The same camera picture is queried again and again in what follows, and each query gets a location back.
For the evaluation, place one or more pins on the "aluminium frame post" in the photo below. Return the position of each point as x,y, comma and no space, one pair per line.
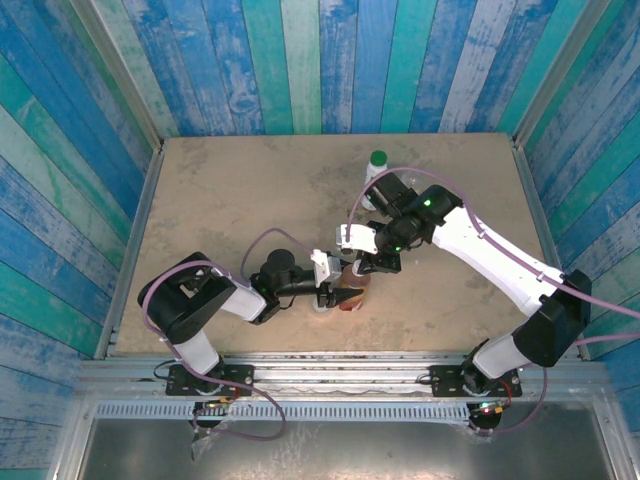
556,75
121,75

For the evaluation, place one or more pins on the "amber tea bottle red label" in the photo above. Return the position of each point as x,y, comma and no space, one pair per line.
357,286

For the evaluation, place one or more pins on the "aluminium table side rail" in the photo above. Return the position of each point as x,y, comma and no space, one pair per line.
131,250
547,240

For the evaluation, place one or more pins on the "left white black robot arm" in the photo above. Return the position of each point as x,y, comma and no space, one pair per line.
197,350

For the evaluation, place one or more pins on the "electronics board with LEDs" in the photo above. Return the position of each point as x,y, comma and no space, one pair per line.
215,404
487,410

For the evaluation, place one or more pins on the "aluminium mounting rail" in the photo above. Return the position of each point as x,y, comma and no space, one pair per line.
340,375

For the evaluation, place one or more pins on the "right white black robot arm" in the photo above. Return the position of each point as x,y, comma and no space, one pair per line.
490,260

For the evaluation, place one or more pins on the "steel sheet panel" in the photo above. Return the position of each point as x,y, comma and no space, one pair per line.
350,450

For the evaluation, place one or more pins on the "large translucent white cap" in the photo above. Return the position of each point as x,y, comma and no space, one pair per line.
322,311

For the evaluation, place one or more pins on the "white bottle green red label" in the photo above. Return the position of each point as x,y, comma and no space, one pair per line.
372,172

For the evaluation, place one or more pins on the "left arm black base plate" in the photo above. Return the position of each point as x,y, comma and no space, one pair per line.
240,375

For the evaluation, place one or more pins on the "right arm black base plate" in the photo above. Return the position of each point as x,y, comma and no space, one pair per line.
445,380

